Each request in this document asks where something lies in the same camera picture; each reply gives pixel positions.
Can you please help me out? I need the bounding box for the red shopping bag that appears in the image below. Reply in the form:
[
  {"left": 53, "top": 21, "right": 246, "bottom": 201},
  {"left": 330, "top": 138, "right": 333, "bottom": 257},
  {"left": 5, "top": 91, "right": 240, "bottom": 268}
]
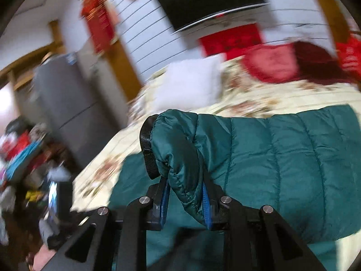
[{"left": 336, "top": 35, "right": 360, "bottom": 77}]

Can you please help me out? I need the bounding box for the green quilted puffer jacket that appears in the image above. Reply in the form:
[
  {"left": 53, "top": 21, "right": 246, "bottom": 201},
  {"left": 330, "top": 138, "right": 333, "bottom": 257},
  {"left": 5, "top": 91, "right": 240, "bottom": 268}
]
[{"left": 109, "top": 105, "right": 360, "bottom": 270}]

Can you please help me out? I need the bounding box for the grey refrigerator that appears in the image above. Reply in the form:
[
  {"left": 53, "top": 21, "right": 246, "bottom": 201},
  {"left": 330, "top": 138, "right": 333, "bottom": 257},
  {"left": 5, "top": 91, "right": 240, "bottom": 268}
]
[{"left": 33, "top": 54, "right": 118, "bottom": 169}]

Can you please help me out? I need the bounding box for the red hanging wall decoration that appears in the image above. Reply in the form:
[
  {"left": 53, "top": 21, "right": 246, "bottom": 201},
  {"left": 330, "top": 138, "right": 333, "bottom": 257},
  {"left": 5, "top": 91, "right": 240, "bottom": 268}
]
[{"left": 81, "top": 0, "right": 117, "bottom": 54}]

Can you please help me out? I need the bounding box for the red heart-shaped cushion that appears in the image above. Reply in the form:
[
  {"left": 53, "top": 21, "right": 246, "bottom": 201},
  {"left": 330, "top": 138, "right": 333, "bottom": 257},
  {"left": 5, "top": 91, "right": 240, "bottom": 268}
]
[{"left": 242, "top": 43, "right": 300, "bottom": 84}]

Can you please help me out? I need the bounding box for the red banner with characters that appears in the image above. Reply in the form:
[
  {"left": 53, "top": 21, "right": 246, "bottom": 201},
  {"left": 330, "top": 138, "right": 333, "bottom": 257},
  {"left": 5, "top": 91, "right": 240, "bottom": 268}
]
[{"left": 198, "top": 23, "right": 264, "bottom": 60}]

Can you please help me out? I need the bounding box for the white square pillow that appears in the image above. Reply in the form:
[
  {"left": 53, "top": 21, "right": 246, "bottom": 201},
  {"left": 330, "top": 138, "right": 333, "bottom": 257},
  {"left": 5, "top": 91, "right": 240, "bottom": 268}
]
[{"left": 151, "top": 53, "right": 225, "bottom": 113}]

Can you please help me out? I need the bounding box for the dark red velvet cushion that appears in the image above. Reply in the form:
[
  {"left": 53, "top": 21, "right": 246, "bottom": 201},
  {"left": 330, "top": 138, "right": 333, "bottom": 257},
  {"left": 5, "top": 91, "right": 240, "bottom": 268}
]
[{"left": 292, "top": 40, "right": 353, "bottom": 85}]

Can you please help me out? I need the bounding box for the person's left hand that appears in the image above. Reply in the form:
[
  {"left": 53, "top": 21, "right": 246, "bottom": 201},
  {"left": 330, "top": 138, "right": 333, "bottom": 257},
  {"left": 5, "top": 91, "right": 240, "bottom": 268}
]
[{"left": 26, "top": 244, "right": 56, "bottom": 271}]

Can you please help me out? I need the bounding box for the floral cream bedspread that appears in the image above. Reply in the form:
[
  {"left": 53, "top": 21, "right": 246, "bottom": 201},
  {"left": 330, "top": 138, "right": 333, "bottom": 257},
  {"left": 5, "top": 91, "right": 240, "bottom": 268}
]
[{"left": 70, "top": 54, "right": 361, "bottom": 271}]

